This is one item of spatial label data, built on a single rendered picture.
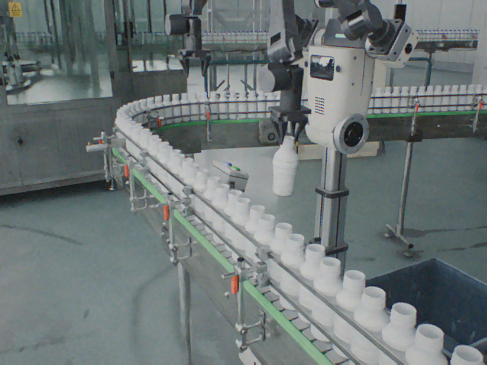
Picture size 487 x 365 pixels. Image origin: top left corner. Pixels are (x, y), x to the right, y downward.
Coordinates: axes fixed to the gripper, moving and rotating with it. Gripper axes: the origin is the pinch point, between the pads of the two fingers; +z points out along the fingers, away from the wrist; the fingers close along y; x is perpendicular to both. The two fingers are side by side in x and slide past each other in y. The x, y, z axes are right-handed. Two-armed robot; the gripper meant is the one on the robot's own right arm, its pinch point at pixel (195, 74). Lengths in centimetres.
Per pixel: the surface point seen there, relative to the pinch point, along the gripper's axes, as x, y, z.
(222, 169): 27.1, 2.5, 28.6
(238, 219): 69, 18, 27
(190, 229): 43, 21, 40
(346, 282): 109, 17, 24
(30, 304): -102, 67, 140
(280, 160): 62, 2, 16
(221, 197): 57, 17, 26
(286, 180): 63, 0, 22
